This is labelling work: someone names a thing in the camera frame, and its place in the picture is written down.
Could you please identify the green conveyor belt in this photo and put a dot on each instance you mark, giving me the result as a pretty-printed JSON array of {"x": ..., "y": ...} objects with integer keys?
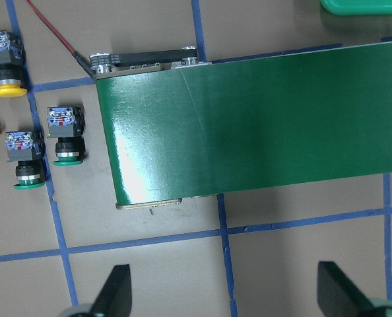
[{"x": 248, "y": 124}]

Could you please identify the green plastic tray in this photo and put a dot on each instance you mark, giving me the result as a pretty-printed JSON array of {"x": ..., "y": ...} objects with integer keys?
[{"x": 357, "y": 7}]

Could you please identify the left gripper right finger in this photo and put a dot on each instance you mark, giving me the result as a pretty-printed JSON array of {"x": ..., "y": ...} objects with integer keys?
[{"x": 337, "y": 295}]

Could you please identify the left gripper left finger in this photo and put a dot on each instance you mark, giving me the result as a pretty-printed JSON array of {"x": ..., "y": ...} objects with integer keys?
[{"x": 115, "y": 297}]

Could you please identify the green push button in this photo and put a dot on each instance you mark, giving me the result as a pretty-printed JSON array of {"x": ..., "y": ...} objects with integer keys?
[
  {"x": 66, "y": 124},
  {"x": 26, "y": 148}
]

